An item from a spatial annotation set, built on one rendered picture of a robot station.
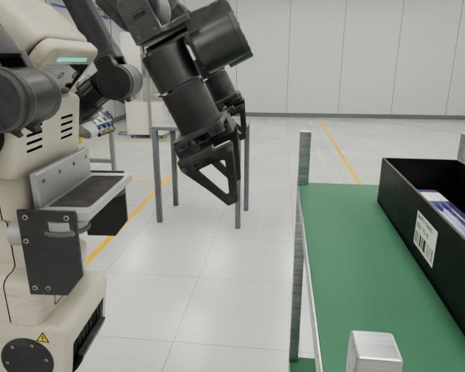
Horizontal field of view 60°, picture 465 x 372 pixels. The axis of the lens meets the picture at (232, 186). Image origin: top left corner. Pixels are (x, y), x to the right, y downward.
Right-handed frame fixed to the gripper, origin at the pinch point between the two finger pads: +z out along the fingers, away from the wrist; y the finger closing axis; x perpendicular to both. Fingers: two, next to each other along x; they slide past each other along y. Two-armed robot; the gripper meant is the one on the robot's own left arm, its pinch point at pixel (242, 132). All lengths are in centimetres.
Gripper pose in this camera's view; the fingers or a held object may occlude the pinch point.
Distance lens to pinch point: 96.4
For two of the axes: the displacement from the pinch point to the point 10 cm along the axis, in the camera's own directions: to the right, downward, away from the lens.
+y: 0.4, -3.0, 9.5
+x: -9.0, 4.1, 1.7
